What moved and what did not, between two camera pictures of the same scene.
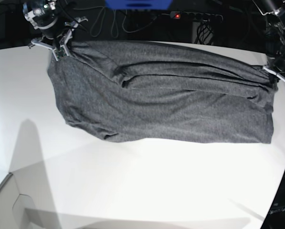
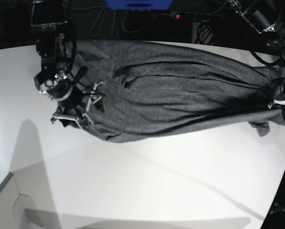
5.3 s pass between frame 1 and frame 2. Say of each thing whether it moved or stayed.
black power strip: stayed
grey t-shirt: stayed
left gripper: moved
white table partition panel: stayed
